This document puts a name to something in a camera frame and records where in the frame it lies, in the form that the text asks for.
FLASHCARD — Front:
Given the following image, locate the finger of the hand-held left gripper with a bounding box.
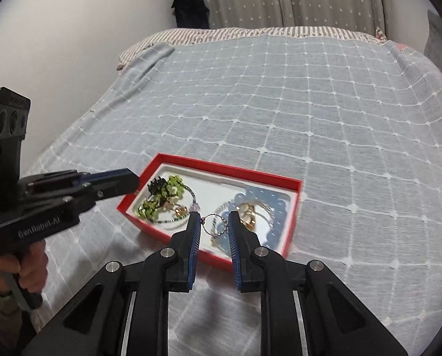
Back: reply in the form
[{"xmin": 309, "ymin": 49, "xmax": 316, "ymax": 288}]
[
  {"xmin": 74, "ymin": 168, "xmax": 137, "ymax": 187},
  {"xmin": 93, "ymin": 172, "xmax": 141, "ymax": 203}
]

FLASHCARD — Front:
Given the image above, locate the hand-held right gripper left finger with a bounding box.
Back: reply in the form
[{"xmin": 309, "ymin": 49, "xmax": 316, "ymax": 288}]
[{"xmin": 21, "ymin": 211, "xmax": 203, "ymax": 356}]

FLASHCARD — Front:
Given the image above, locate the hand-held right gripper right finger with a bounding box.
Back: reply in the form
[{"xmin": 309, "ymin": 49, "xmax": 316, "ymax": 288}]
[{"xmin": 228, "ymin": 211, "xmax": 409, "ymax": 356}]

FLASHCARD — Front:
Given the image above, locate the red jewelry box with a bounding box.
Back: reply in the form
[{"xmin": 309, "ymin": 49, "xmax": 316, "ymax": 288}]
[{"xmin": 117, "ymin": 153, "xmax": 304, "ymax": 273}]

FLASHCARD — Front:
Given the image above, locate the green chip bead bracelet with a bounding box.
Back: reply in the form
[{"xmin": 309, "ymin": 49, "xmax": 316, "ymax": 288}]
[{"xmin": 137, "ymin": 175, "xmax": 186, "ymax": 220}]

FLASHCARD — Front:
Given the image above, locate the pale blue bead bracelet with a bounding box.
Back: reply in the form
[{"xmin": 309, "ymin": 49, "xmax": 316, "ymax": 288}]
[{"xmin": 232, "ymin": 187, "xmax": 293, "ymax": 253}]

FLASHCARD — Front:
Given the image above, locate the gold jewelry piece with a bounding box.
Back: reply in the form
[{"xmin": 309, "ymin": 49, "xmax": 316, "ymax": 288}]
[{"xmin": 236, "ymin": 202, "xmax": 260, "ymax": 231}]

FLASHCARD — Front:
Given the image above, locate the person's left hand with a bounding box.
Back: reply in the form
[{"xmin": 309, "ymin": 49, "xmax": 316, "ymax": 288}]
[{"xmin": 0, "ymin": 239, "xmax": 50, "ymax": 299}]

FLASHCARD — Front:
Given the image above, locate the grey-blue checked blanket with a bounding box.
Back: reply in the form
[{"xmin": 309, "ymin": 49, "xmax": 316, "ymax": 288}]
[{"xmin": 21, "ymin": 28, "xmax": 442, "ymax": 356}]

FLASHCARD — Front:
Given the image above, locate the striped bed sheet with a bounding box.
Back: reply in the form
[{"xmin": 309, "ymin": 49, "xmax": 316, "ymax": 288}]
[{"xmin": 117, "ymin": 26, "xmax": 388, "ymax": 71}]

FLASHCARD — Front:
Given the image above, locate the black hanging garment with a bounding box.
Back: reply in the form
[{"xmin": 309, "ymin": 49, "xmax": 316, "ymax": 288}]
[{"xmin": 170, "ymin": 0, "xmax": 211, "ymax": 30}]

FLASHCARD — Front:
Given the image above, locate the grey dotted curtain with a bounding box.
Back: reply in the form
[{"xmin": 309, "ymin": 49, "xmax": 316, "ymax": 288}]
[{"xmin": 186, "ymin": 0, "xmax": 392, "ymax": 36}]

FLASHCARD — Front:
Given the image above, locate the clear crystal bead bracelet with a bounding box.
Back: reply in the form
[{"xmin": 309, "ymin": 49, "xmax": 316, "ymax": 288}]
[{"xmin": 202, "ymin": 198, "xmax": 281, "ymax": 247}]

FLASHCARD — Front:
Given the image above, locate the black bead bracelet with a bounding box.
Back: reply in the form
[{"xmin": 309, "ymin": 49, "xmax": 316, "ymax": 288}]
[{"xmin": 147, "ymin": 177, "xmax": 170, "ymax": 208}]

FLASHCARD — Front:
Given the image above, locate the dark green seed bead bracelet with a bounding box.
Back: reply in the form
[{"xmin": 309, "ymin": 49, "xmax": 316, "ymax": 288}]
[{"xmin": 147, "ymin": 187, "xmax": 207, "ymax": 227}]

